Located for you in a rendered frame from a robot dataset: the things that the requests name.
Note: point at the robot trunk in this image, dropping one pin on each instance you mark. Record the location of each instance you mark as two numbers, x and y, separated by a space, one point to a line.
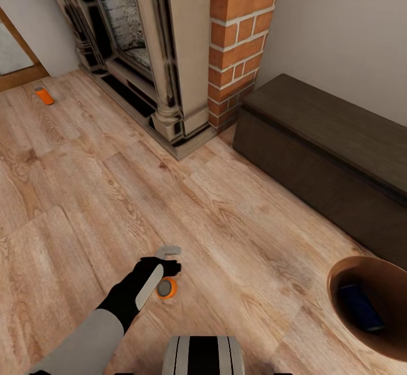
203 355

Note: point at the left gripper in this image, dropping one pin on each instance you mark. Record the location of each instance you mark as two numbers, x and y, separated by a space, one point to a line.
171 267

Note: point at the cabinet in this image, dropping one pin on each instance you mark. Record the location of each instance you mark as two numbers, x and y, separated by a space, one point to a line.
346 162

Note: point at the trash can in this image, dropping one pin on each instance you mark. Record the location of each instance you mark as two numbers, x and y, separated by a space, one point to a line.
385 285

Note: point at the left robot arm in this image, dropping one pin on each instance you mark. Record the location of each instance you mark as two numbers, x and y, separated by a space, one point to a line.
88 350

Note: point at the can of soda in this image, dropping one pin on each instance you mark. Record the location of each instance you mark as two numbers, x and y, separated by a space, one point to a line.
44 95
166 288
361 308

